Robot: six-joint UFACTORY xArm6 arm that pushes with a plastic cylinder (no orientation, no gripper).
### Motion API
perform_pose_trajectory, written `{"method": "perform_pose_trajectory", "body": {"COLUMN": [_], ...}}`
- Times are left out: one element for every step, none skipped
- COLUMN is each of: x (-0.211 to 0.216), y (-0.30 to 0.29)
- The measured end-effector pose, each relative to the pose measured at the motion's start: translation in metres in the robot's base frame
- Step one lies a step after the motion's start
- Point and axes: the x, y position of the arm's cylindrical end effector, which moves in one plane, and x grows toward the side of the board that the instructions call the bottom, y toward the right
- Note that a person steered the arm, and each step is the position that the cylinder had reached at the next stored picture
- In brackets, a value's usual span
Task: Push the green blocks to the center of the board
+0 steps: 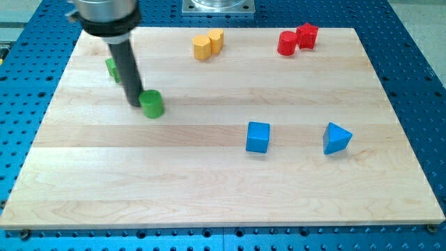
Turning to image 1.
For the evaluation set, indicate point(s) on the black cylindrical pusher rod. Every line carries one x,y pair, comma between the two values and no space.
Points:
128,72

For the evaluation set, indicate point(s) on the green cylinder block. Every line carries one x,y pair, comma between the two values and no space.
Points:
151,103

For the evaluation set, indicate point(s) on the wooden board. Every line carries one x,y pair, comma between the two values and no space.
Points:
98,163

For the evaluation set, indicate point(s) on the green star block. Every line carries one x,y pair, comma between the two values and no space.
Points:
112,70

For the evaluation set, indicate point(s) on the yellow hexagon block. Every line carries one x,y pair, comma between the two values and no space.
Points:
201,47

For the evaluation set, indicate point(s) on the yellow heart block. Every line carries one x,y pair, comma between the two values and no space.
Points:
216,37

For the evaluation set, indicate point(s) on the blue cube block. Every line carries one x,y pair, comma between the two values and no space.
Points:
258,136

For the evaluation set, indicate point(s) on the red cylinder block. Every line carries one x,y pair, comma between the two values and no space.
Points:
287,43

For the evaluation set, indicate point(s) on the red star block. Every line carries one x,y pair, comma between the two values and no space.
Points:
307,34

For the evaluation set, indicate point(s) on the blue triangle block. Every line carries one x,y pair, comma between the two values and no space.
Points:
335,139

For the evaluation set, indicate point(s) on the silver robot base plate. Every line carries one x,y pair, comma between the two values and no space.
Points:
218,6

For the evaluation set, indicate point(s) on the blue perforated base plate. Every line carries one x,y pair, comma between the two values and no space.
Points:
404,41

